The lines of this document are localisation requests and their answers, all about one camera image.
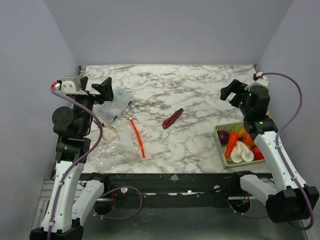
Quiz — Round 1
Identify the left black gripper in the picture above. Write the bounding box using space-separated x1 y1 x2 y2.
75 76 114 134

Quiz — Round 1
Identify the orange toy carrot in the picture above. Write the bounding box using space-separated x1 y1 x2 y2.
224 131 239 159

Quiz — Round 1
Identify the clear zip top bag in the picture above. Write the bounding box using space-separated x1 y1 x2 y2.
84 117 143 173

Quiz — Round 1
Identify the yellow toy bell pepper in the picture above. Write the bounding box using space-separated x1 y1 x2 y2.
237 127 246 138

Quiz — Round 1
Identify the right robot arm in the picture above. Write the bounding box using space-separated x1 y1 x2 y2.
220 79 320 223

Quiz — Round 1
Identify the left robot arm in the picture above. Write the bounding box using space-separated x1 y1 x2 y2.
29 76 114 240

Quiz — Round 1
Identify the beige plastic basket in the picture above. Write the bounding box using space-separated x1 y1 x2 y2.
214 122 266 168

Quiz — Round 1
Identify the orange toy pumpkin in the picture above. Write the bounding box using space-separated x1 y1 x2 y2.
242 132 256 147

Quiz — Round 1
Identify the white toy garlic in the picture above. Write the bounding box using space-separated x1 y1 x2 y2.
230 141 255 164

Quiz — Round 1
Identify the red toy pepper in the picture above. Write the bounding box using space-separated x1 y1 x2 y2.
251 146 265 161

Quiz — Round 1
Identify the red black utility knife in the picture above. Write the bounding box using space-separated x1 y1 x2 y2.
162 108 184 129

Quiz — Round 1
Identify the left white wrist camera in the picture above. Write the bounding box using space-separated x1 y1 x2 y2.
51 76 82 95

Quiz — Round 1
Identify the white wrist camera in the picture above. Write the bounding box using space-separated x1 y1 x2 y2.
51 76 82 95
245 72 269 91

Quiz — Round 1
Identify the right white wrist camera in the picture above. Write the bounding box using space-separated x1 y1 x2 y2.
245 72 269 91

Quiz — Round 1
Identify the black mounting rail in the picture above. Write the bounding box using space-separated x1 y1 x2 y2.
80 172 245 209

